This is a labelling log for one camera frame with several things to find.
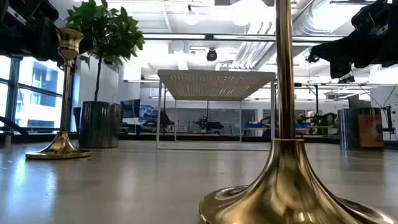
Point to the green potted plant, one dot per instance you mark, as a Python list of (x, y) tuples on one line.
[(109, 34)]

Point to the black aluminium table frame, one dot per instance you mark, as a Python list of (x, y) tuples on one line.
[(140, 137)]

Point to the brass candlestick holder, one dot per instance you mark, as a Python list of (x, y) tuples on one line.
[(62, 146), (286, 174)]

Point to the black ceiling camera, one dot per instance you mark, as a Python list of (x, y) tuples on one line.
[(212, 55)]

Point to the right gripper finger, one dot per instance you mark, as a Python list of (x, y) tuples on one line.
[(341, 70), (337, 51)]

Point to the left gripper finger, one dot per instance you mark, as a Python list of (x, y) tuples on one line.
[(87, 43), (58, 63)]

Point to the background black robot arm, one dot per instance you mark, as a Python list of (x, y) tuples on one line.
[(208, 125)]

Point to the background computer monitor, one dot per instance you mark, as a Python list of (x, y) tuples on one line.
[(130, 109)]

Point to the white perforated metal shelf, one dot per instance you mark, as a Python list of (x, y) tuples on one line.
[(214, 84)]

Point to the orange candle dark tin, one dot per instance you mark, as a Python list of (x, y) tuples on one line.
[(351, 130)]

